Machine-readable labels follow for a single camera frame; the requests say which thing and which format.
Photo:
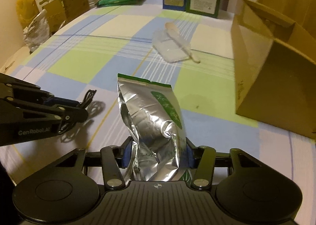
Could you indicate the open cardboard box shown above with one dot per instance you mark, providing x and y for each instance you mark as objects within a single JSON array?
[{"x": 274, "y": 68}]

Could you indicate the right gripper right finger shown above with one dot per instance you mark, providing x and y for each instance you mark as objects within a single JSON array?
[{"x": 202, "y": 162}]

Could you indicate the crumpled silver bag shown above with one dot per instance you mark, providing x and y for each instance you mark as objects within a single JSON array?
[{"x": 37, "y": 32}]

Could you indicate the yellow plastic bag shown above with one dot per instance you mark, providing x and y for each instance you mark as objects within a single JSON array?
[{"x": 26, "y": 11}]

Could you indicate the silver foil pouch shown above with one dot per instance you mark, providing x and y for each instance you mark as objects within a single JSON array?
[{"x": 153, "y": 117}]

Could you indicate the checkered tablecloth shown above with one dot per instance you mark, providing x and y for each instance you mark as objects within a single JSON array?
[{"x": 89, "y": 53}]

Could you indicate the wooden spoon in wrapper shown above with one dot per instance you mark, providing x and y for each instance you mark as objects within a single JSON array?
[{"x": 173, "y": 33}]

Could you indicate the brown cardboard box on floor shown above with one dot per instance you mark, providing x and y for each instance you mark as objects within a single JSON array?
[{"x": 61, "y": 12}]

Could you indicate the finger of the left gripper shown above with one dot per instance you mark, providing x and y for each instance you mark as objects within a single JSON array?
[
  {"x": 13, "y": 89},
  {"x": 56, "y": 113}
]

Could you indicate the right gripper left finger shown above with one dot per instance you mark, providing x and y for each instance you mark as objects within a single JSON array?
[{"x": 113, "y": 160}]

